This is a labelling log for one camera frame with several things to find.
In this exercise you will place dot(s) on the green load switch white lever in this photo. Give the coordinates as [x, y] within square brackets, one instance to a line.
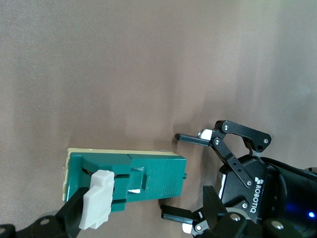
[158, 173]

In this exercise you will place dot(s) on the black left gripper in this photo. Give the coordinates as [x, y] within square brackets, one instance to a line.
[270, 198]

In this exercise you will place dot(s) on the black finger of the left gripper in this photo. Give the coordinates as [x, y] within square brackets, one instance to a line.
[175, 213]

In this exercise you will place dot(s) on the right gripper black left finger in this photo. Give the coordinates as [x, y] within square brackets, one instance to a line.
[49, 223]

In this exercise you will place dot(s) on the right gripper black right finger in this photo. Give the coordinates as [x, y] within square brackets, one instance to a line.
[215, 213]

